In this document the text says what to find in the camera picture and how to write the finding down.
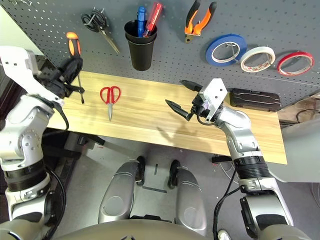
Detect silver robot left leg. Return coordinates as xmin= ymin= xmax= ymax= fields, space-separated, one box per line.
xmin=97 ymin=156 xmax=147 ymax=225

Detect black right camera cable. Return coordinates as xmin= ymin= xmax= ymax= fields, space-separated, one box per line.
xmin=196 ymin=109 xmax=242 ymax=240

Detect black cable loop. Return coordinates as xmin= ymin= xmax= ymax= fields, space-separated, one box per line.
xmin=296 ymin=106 xmax=320 ymax=124

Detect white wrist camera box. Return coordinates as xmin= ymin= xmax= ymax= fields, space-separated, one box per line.
xmin=0 ymin=45 xmax=65 ymax=106
xmin=198 ymin=77 xmax=228 ymax=122

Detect grey robot torso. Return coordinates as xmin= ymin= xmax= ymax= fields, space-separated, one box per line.
xmin=0 ymin=218 xmax=313 ymax=240

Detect black tool case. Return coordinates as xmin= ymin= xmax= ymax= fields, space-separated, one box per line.
xmin=229 ymin=87 xmax=281 ymax=113

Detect white sneaker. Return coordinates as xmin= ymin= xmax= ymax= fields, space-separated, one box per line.
xmin=217 ymin=229 xmax=232 ymax=240

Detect grey side panel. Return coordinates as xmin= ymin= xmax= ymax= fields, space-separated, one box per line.
xmin=269 ymin=122 xmax=320 ymax=183

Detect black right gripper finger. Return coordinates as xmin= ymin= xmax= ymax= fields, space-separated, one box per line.
xmin=180 ymin=79 xmax=204 ymax=93
xmin=165 ymin=99 xmax=192 ymax=122

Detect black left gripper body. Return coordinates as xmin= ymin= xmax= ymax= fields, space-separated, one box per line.
xmin=37 ymin=66 xmax=70 ymax=100

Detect black handled scissors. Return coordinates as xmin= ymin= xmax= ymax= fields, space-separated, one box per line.
xmin=81 ymin=7 xmax=121 ymax=55

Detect silver robot leg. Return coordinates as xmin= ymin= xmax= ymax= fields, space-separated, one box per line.
xmin=97 ymin=156 xmax=147 ymax=225
xmin=166 ymin=159 xmax=208 ymax=237

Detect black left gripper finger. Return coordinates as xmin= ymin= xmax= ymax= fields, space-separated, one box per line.
xmin=63 ymin=83 xmax=86 ymax=94
xmin=59 ymin=57 xmax=84 ymax=76

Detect black plastic cup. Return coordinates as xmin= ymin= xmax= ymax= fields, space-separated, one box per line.
xmin=124 ymin=19 xmax=158 ymax=43
xmin=125 ymin=31 xmax=158 ymax=72

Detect blue tape roll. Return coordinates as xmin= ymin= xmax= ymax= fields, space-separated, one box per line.
xmin=205 ymin=33 xmax=248 ymax=67

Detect white floor cable bundle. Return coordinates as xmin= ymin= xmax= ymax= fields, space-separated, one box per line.
xmin=219 ymin=162 xmax=237 ymax=176

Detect red handled scissors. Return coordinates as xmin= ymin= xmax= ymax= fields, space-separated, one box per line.
xmin=99 ymin=85 xmax=122 ymax=122

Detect orange black screwdriver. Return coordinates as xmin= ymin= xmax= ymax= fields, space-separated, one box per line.
xmin=66 ymin=31 xmax=85 ymax=105

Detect silver robot right leg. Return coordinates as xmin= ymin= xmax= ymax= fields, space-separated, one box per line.
xmin=166 ymin=159 xmax=208 ymax=237

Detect red tape roll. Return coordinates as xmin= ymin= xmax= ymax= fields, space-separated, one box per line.
xmin=276 ymin=51 xmax=315 ymax=77

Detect orange black pliers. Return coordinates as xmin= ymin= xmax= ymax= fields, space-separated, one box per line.
xmin=184 ymin=0 xmax=218 ymax=44

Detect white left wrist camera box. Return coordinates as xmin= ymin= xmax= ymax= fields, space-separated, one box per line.
xmin=0 ymin=45 xmax=65 ymax=106

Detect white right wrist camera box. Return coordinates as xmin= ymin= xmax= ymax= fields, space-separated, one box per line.
xmin=198 ymin=77 xmax=228 ymax=122

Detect white tape roll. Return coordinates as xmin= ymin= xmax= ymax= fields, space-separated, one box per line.
xmin=240 ymin=46 xmax=276 ymax=74

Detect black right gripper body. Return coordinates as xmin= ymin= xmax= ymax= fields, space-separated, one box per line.
xmin=191 ymin=93 xmax=214 ymax=123

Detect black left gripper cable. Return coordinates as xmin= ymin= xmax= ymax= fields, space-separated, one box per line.
xmin=52 ymin=99 xmax=70 ymax=131

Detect grey metal pegboard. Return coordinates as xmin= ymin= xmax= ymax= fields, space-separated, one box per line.
xmin=0 ymin=0 xmax=320 ymax=101

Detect black left camera cable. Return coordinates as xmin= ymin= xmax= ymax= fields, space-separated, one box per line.
xmin=44 ymin=167 xmax=67 ymax=240

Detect black table frame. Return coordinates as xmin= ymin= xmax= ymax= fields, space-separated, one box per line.
xmin=74 ymin=132 xmax=235 ymax=165

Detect black camera cable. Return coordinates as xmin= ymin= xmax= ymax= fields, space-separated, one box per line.
xmin=44 ymin=167 xmax=67 ymax=240
xmin=196 ymin=109 xmax=242 ymax=240

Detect long black floor tape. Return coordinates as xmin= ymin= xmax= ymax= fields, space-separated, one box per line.
xmin=142 ymin=185 xmax=168 ymax=193

